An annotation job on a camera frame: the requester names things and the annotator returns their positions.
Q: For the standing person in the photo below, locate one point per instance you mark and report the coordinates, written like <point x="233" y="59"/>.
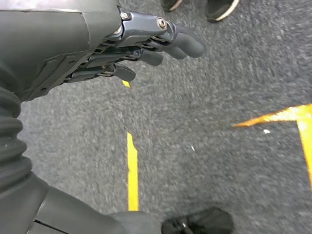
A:
<point x="219" y="8"/>

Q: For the peeled yellow floor tape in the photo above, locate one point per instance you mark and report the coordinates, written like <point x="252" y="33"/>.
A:
<point x="126" y="84"/>

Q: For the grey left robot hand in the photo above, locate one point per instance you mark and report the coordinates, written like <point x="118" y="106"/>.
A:
<point x="48" y="38"/>

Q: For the black robot left foot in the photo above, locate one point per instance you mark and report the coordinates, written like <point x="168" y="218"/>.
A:
<point x="207" y="221"/>

